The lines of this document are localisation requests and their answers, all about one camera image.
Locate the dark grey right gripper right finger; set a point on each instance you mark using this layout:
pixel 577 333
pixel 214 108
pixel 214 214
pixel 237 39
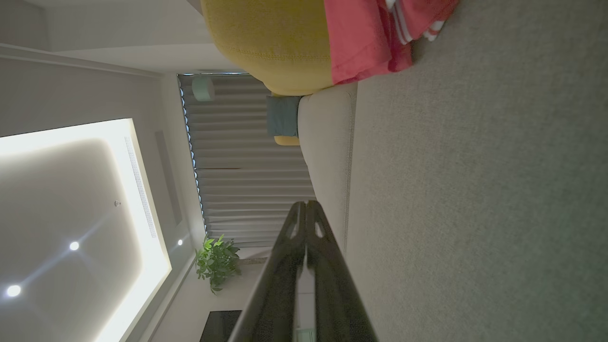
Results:
pixel 337 294

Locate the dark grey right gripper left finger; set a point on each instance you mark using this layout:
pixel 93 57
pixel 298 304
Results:
pixel 275 294

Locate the red shorts with elastic waistband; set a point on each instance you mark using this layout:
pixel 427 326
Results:
pixel 361 42

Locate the black television screen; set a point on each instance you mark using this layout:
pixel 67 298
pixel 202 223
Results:
pixel 221 327

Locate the green potted plant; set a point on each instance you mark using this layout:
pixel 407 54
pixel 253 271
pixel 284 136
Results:
pixel 216 263

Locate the grey pleated curtain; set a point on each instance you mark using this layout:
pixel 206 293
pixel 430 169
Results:
pixel 247 190

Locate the long white ceiling vent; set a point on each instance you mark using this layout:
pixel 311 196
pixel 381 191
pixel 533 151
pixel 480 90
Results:
pixel 140 187

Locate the teal throw pillow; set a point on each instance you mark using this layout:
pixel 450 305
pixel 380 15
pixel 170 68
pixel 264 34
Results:
pixel 282 116

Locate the large yellow backrest cushion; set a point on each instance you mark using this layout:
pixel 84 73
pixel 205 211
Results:
pixel 266 42

